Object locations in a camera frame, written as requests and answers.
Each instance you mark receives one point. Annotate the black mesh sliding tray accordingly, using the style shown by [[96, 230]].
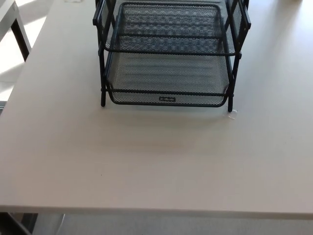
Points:
[[168, 42]]

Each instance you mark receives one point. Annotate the grey metal desk leg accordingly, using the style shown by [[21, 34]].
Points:
[[49, 225]]

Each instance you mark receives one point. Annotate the black mesh tray with label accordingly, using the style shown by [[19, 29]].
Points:
[[166, 73]]

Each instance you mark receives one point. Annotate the clear tape piece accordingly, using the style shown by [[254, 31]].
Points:
[[233, 114]]

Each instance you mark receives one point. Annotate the white side table black legs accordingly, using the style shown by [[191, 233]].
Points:
[[20, 39]]

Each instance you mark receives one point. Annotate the black metal tray rack frame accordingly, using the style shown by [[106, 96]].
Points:
[[103, 99]]

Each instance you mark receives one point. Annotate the dark under-desk base frame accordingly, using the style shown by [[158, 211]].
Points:
[[12, 227]]

